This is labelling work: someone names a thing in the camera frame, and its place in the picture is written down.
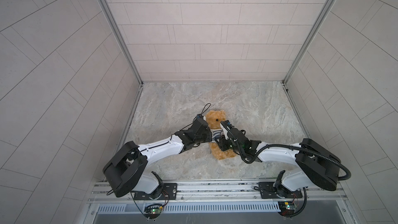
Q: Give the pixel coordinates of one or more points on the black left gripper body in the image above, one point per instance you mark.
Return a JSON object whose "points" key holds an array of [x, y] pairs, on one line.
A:
{"points": [[206, 129]]}

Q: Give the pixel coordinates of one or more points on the blue white striped knit sweater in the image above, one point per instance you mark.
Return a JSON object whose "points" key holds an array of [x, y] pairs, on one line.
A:
{"points": [[217, 134]]}

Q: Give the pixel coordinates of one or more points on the tan plush teddy bear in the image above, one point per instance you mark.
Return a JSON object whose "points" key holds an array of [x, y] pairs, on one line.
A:
{"points": [[214, 118]]}

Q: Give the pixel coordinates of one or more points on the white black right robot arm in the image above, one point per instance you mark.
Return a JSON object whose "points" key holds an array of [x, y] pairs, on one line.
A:
{"points": [[315, 165]]}

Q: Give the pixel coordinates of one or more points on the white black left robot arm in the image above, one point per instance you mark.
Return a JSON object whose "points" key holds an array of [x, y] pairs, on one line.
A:
{"points": [[126, 171]]}

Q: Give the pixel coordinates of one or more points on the right green circuit board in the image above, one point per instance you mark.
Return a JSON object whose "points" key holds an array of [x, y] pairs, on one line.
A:
{"points": [[287, 208]]}

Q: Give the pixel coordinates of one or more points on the green circuit board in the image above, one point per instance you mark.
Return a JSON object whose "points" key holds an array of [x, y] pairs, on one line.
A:
{"points": [[153, 211], [287, 208]]}

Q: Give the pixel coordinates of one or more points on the left green circuit board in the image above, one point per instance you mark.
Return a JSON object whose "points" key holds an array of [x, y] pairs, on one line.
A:
{"points": [[153, 211]]}

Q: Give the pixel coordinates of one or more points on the white ventilation grille strip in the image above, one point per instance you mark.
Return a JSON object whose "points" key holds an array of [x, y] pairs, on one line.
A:
{"points": [[195, 207]]}

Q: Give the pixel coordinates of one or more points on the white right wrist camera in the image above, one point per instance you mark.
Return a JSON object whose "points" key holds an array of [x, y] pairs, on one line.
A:
{"points": [[226, 126]]}

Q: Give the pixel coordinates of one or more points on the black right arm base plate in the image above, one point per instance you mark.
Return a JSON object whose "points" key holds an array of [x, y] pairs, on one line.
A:
{"points": [[269, 191]]}

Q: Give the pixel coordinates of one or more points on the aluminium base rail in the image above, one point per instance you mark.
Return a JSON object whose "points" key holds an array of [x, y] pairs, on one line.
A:
{"points": [[229, 190]]}

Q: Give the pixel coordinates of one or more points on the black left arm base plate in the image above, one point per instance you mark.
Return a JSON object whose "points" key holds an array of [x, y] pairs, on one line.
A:
{"points": [[168, 192]]}

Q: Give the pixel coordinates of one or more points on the aluminium left corner post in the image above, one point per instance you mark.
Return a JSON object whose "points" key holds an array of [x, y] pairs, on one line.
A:
{"points": [[119, 38]]}

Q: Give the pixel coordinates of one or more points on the aluminium corner post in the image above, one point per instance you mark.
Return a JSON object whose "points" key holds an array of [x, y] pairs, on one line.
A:
{"points": [[119, 38], [313, 31]]}

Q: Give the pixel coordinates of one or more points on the aluminium right corner post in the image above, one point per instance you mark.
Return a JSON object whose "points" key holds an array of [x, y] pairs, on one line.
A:
{"points": [[313, 31]]}

